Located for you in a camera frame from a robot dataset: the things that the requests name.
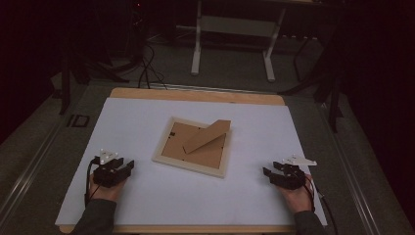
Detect white metal table frame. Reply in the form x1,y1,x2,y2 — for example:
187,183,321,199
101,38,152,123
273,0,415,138
190,0,289,83

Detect metal floor rail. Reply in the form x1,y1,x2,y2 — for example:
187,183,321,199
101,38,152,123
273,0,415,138
316,103,384,235
0,120,68,223

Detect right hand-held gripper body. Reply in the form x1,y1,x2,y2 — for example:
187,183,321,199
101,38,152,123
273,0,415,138
269,154,318,191

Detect person's left hand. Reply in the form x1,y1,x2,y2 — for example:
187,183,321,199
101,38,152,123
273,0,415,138
88,174,127,203

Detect black floor cables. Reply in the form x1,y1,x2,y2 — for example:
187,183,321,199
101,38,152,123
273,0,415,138
136,42,169,91

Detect black floor socket box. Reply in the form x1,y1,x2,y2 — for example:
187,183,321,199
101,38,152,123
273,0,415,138
66,114,91,128

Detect wooden picture frame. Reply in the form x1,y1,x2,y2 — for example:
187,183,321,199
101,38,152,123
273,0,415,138
151,116,234,179

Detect white table mat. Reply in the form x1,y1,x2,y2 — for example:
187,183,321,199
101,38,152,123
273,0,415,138
54,96,329,227

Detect person's right hand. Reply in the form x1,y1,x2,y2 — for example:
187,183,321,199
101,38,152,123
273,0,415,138
276,173,315,214

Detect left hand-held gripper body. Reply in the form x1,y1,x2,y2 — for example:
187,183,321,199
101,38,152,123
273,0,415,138
92,148,127,189

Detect black metal stand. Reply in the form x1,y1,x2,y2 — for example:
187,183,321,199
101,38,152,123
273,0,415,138
58,32,131,116
277,19,346,134

